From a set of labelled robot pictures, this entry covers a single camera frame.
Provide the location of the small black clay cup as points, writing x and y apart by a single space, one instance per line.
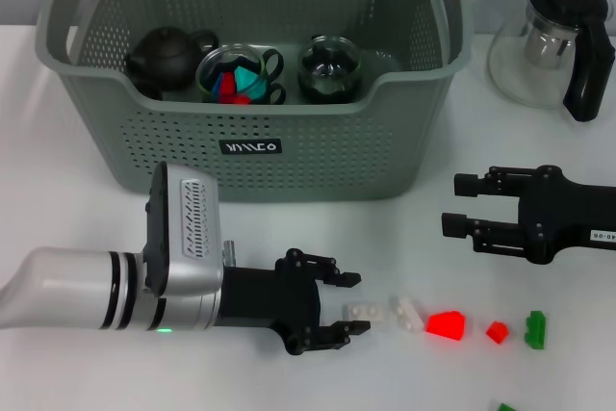
150 89

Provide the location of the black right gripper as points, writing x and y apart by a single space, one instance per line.
563 218

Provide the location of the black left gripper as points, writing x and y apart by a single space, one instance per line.
269 295

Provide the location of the teal square brick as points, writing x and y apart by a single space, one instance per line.
250 81

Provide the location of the green brick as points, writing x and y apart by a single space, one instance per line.
505 407
535 331

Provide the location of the silver left connector plug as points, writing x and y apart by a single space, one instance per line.
231 252

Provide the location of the black clay teapot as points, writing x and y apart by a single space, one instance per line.
166 57

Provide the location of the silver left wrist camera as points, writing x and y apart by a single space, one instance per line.
192 233

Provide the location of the dark red brick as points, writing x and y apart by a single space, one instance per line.
227 84

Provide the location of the blue square brick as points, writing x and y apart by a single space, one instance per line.
216 88

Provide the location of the grey perforated storage basket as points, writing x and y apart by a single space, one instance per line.
289 151

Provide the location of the large red sloped brick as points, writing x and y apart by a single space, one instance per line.
445 325

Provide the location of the translucent white brick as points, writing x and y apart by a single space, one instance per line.
406 315

